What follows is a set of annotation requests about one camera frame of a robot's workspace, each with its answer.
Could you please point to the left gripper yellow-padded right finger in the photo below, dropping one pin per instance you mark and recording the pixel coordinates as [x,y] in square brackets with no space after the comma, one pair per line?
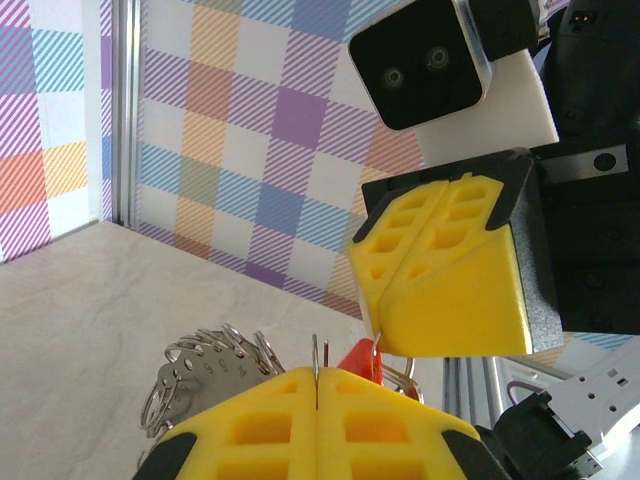
[400,430]

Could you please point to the left gripper yellow-padded left finger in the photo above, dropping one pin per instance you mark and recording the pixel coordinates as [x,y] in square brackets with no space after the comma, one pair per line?
[250,425]

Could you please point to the yellow-padded finger of the right gripper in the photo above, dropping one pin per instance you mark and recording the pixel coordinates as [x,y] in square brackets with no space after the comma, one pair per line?
[465,300]
[385,235]

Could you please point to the red plastic key tag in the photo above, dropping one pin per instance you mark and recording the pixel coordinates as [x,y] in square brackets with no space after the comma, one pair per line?
[357,360]

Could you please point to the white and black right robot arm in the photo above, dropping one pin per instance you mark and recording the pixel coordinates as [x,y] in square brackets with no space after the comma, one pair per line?
[600,400]

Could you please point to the aluminium frame cross rail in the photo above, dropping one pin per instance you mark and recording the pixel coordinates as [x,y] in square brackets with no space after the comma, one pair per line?
[470,390]

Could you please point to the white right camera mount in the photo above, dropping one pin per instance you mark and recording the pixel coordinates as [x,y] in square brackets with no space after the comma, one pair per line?
[515,110]

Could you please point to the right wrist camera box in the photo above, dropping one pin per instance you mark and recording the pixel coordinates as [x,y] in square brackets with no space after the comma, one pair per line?
[415,65]

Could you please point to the aluminium right corner post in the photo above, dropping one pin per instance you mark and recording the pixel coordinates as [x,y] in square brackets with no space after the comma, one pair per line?
[127,110]

